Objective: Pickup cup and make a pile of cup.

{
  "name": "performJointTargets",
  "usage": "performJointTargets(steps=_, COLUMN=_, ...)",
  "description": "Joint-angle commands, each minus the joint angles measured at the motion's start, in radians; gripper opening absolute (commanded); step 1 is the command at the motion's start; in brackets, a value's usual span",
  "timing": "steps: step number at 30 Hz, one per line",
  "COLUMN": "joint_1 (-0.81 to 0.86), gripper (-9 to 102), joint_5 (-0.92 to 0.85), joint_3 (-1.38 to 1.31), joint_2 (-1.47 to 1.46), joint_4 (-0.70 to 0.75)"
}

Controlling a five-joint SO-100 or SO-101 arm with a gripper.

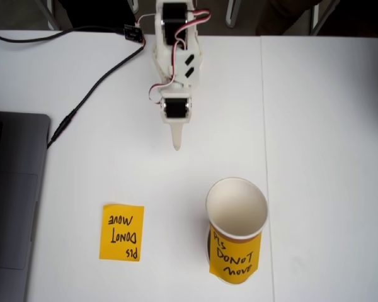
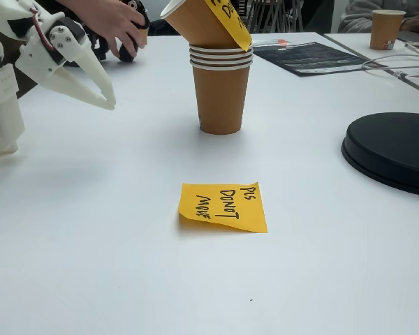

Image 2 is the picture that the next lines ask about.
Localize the black bag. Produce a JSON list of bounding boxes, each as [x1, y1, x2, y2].
[[148, 19, 182, 36]]

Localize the yellow handwritten sticky note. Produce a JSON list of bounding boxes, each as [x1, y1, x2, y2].
[[177, 181, 269, 235], [205, 0, 253, 52]]

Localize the person's hand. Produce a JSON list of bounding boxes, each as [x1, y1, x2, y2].
[[399, 15, 419, 35], [54, 0, 150, 59]]

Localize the red white black servo cable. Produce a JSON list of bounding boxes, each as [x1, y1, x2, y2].
[[30, 9, 54, 52]]

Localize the brown paper cup with note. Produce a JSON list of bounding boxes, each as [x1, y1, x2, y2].
[[159, 0, 254, 52]]

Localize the white and orange packet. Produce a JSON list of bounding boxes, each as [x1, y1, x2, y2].
[[251, 38, 295, 48]]

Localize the black round disc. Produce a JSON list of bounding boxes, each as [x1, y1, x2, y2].
[[341, 112, 419, 198]]

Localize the brown paper cup with label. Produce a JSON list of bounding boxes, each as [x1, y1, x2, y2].
[[369, 9, 407, 51]]

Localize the metal chair frames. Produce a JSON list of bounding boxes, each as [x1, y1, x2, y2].
[[246, 0, 303, 35]]

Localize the grey laptop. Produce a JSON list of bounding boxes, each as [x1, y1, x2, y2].
[[396, 30, 419, 45]]

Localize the black printed brochure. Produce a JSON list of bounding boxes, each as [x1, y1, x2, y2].
[[251, 41, 388, 77]]

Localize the black leader arm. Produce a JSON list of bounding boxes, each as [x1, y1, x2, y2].
[[69, 0, 152, 64]]

